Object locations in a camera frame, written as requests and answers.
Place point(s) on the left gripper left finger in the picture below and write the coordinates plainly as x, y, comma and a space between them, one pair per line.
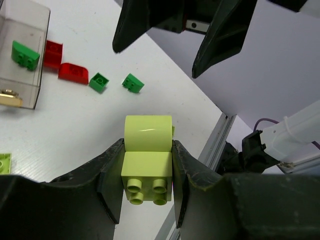
83, 204

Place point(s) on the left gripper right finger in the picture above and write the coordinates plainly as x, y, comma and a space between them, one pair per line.
252, 206

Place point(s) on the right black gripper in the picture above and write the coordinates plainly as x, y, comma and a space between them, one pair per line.
224, 35

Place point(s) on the lime curved lego brick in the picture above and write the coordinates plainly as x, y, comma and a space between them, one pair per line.
147, 170

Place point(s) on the red curved lego brick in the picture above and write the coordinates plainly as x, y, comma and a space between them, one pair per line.
73, 73

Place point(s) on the red square lego brick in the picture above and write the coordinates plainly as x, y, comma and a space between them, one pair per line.
53, 55

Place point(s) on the green sloped lego brick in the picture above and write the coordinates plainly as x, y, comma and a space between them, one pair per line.
24, 56

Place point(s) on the green lego brick right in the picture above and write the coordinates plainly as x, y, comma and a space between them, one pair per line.
132, 84

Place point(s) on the lime lego brick right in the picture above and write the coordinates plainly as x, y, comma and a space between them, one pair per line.
5, 163

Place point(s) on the small green square lego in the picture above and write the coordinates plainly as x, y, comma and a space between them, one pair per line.
98, 82

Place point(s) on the near clear plastic bin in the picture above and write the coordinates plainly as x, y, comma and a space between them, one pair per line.
23, 34

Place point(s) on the aluminium front rail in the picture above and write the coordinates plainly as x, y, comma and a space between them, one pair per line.
193, 180

